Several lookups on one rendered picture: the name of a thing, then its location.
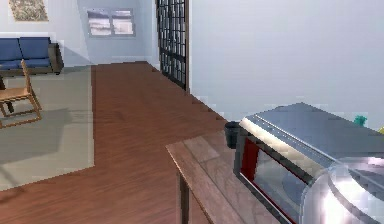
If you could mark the brown wooden table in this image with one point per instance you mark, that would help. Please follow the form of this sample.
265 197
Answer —
206 176

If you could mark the shiny metal pot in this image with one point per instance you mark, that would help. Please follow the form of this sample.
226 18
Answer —
346 196

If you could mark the black bin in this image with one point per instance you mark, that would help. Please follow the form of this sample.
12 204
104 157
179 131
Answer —
231 133

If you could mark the yellow-green small object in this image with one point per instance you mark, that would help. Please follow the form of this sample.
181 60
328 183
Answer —
381 130

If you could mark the silver microwave oven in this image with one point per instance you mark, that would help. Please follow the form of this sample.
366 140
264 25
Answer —
300 143

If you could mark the framed wall picture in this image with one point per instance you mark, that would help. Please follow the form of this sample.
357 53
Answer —
28 10

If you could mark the wooden chair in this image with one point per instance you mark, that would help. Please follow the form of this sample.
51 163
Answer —
20 94

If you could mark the blue cushioned sofa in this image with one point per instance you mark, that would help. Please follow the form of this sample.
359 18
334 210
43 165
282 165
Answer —
28 51

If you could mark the grey floor rug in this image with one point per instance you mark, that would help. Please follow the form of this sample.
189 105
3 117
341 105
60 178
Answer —
46 140

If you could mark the teal small object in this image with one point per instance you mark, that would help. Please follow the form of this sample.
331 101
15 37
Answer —
360 120

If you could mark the grey framed window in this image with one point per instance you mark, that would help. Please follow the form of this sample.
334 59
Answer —
111 22

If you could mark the black lattice door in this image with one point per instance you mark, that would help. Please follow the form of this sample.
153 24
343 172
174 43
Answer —
172 40

